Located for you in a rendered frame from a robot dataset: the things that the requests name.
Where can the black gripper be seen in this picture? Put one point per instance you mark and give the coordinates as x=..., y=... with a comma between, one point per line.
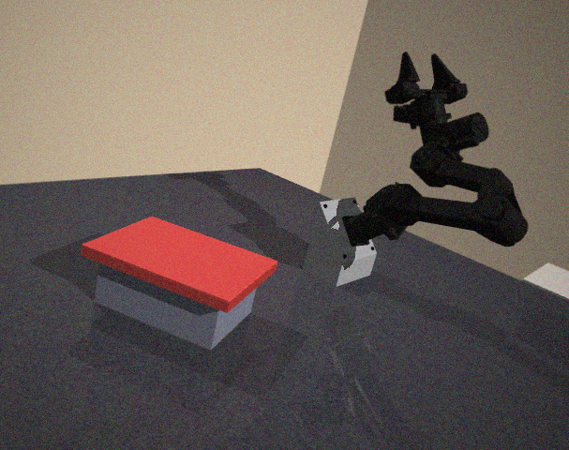
x=430, y=110

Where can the red lid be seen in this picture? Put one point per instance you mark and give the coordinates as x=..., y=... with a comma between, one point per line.
x=179, y=260

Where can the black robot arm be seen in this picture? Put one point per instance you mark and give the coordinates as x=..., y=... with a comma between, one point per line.
x=496, y=214

